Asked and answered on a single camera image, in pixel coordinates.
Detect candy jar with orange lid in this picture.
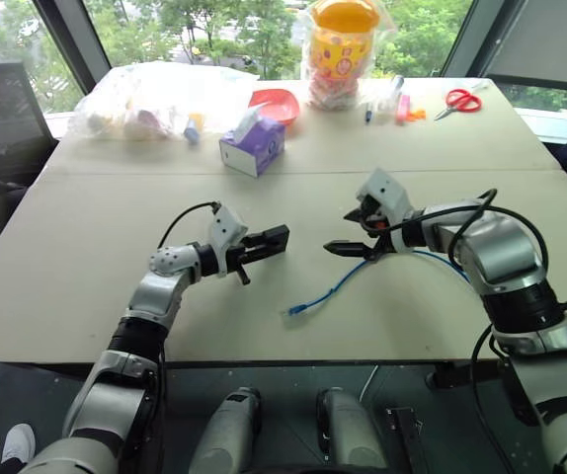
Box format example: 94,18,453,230
299,0,389,113

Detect white shoe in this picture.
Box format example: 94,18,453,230
1,423,38,465

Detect thin white cable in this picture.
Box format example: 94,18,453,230
359,364,379,402

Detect red handled scissors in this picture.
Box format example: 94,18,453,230
433,88,484,122

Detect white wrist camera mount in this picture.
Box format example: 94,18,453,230
207,204,249,278
355,168,413,234

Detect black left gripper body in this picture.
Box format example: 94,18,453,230
227,241,252,286

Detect red plastic bowl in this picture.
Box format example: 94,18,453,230
248,88,301,127

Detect clear plastic bag of items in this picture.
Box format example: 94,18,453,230
67,60,261,144

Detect purple tissue box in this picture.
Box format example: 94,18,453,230
218,105,287,179

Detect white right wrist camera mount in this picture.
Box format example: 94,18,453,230
355,168,413,234

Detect silver rounded robot leg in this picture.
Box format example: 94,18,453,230
314,386,389,474
201,386,264,474

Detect black monitor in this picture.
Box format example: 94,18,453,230
0,61,51,155

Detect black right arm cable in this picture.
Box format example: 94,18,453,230
375,188,550,278

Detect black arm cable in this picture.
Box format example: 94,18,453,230
375,188,550,278
156,200,221,249

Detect small blue-capped bottle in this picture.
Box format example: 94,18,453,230
183,113,206,146

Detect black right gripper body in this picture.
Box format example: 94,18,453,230
360,195,394,262

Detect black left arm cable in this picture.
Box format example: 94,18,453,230
156,200,221,249

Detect blue Ethernet cable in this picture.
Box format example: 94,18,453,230
283,248,473,323

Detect black bracket under table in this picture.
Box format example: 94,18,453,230
384,406,432,474

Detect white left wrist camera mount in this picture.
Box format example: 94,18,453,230
207,204,249,278

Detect black table clamp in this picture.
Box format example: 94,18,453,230
425,361,478,391

